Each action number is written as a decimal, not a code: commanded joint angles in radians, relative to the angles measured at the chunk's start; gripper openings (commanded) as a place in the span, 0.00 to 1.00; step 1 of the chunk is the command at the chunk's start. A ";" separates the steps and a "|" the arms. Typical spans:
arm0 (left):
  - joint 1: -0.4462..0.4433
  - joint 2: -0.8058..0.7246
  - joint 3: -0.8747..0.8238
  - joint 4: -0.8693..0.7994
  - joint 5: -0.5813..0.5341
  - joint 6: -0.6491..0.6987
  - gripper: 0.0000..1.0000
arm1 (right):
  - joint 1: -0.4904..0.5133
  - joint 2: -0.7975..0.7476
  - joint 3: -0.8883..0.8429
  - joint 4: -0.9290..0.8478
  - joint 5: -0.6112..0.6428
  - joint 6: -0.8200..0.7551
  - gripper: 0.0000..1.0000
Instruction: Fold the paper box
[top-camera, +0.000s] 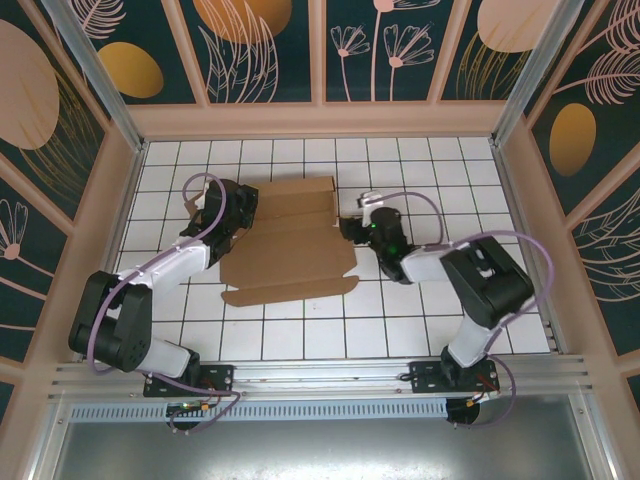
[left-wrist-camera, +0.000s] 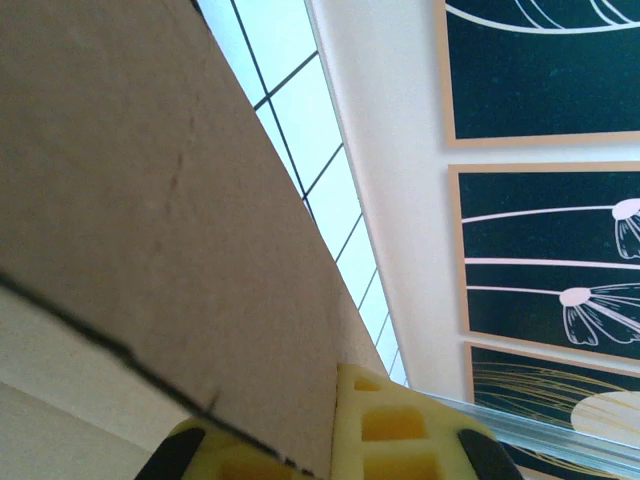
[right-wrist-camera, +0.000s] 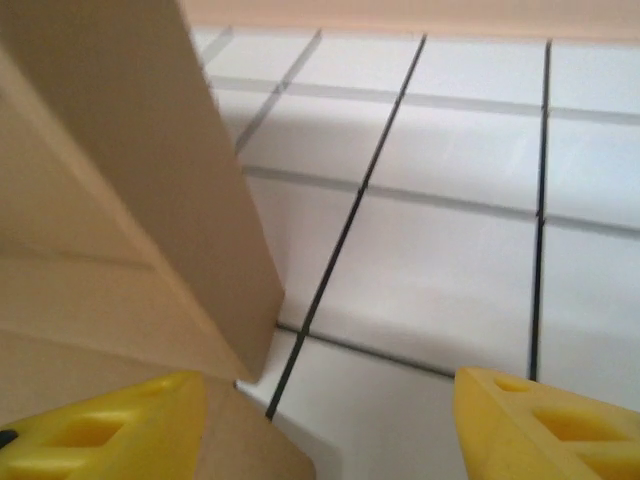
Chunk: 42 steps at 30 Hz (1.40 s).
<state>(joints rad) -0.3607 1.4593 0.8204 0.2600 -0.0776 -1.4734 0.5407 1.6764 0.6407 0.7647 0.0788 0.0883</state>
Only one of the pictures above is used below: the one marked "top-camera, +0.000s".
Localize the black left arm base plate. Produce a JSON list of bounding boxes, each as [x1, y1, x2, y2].
[[143, 363, 236, 399]]

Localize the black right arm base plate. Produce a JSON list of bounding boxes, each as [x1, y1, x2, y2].
[[408, 360, 501, 397]]

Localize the small circuit board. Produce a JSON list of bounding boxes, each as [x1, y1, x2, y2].
[[167, 399, 212, 417]]

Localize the brown cardboard box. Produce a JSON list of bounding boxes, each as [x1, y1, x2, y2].
[[185, 174, 359, 309]]

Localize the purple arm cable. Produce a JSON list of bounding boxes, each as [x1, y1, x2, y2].
[[377, 191, 555, 431], [85, 172, 244, 435]]

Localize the aluminium corner post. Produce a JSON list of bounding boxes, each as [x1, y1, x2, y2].
[[489, 0, 584, 147], [42, 0, 147, 154]]

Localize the grey metal sheet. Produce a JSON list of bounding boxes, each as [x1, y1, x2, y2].
[[29, 394, 619, 480]]

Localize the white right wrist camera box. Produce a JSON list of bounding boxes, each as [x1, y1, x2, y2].
[[355, 189, 386, 210]]

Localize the grey slotted cable duct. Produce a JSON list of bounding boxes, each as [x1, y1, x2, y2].
[[69, 397, 449, 422]]

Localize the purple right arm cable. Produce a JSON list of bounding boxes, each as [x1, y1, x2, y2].
[[377, 191, 555, 431]]

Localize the aluminium front rail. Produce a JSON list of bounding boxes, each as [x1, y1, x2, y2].
[[47, 353, 597, 402]]

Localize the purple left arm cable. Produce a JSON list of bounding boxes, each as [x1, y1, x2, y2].
[[85, 172, 244, 435]]

